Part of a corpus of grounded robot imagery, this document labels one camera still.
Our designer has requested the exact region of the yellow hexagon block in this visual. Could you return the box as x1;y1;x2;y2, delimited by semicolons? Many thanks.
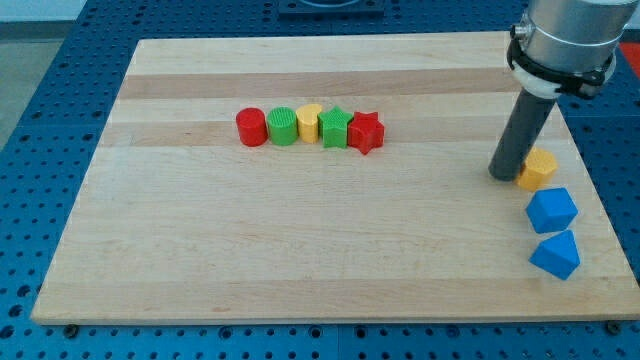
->
514;147;558;192

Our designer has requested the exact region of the yellow crescent block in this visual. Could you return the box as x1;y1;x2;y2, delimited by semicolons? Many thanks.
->
295;104;323;143

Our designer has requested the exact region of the black cable around wrist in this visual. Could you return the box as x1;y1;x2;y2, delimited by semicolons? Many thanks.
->
506;24;615;100

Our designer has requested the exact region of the green star block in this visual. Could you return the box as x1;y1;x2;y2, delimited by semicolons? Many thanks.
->
318;106;353;149

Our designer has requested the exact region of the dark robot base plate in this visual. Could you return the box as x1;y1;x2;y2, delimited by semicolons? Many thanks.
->
278;0;385;19

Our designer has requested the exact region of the red star block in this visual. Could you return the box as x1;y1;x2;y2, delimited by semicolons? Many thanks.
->
347;112;385;155

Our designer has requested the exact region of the green cylinder block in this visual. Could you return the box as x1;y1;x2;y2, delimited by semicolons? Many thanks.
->
267;107;298;146

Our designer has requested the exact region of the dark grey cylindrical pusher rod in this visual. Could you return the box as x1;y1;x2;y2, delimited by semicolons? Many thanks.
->
488;89;556;181

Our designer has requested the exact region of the red cylinder block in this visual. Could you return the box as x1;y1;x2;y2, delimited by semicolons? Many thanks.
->
236;108;268;147

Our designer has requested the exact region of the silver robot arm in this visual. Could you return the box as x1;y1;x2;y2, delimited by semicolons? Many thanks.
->
488;0;639;181

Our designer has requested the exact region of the wooden board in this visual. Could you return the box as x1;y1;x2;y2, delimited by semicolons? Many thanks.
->
31;32;639;325

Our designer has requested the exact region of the blue triangle block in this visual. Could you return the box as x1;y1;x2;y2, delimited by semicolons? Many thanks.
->
529;230;581;280

